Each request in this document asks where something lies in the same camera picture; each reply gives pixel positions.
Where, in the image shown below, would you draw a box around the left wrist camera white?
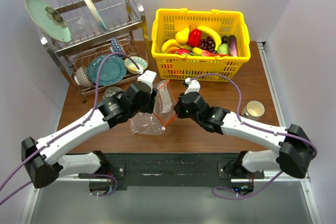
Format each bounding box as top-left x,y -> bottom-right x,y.
137,70 -> 157,89

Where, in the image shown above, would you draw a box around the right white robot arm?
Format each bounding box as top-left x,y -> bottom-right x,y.
174,92 -> 316,178

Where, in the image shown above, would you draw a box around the red bell pepper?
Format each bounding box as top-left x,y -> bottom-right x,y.
187,29 -> 202,47

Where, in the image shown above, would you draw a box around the purple eggplant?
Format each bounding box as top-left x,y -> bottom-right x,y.
228,35 -> 238,57

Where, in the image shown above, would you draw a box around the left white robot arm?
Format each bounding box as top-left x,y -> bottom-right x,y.
21,80 -> 157,188

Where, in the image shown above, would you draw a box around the blue zigzag patterned cup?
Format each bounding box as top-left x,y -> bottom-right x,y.
110,38 -> 125,57

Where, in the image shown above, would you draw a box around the clear orange zip bag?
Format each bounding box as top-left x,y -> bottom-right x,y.
130,80 -> 177,136

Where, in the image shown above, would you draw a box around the patterned cup on rack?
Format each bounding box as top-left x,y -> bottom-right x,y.
74,66 -> 94,88

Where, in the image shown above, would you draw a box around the dark purple grapes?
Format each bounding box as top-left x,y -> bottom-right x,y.
199,36 -> 215,53

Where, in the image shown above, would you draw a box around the green cabbage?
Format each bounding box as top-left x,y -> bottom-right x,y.
217,43 -> 230,55

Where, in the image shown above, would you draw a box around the cream mug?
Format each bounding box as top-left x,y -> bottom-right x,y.
241,100 -> 265,121

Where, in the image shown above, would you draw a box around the mint green floral plate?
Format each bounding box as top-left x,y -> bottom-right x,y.
25,0 -> 72,43

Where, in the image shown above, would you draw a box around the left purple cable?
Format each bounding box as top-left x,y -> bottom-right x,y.
0,52 -> 144,206

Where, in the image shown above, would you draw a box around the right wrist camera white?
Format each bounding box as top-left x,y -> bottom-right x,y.
183,78 -> 201,94

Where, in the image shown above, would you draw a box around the watermelon slice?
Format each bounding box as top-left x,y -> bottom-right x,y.
201,50 -> 230,58

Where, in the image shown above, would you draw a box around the teal scalloped plate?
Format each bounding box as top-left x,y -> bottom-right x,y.
87,55 -> 127,86

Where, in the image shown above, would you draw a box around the black white leaf bowl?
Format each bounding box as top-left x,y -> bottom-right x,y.
103,86 -> 122,99

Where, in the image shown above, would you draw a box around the cream and blue plate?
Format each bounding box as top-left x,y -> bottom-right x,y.
83,0 -> 108,31

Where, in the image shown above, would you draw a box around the yellow pear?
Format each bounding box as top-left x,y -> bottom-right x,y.
175,27 -> 190,45

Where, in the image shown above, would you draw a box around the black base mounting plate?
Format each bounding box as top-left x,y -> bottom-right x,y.
86,152 -> 265,197

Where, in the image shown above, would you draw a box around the yellow interior patterned bowl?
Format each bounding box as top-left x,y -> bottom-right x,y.
124,56 -> 148,74

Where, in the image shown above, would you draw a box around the corn cob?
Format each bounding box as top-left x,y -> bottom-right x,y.
192,47 -> 202,56

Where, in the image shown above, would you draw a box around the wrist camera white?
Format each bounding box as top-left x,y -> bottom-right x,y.
137,70 -> 157,89
183,78 -> 201,94

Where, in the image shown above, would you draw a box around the long yellow banana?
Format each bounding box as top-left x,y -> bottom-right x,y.
197,26 -> 222,51

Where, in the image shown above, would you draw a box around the yellow banana bunch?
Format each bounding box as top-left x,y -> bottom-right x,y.
161,39 -> 192,53

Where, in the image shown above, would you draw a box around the steel two-tier dish rack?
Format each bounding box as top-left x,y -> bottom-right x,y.
38,0 -> 152,103

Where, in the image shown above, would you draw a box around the red dragon fruit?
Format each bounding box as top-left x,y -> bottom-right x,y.
171,48 -> 192,56

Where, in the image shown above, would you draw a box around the yellow plastic basket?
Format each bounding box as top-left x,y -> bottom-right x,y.
151,8 -> 250,80

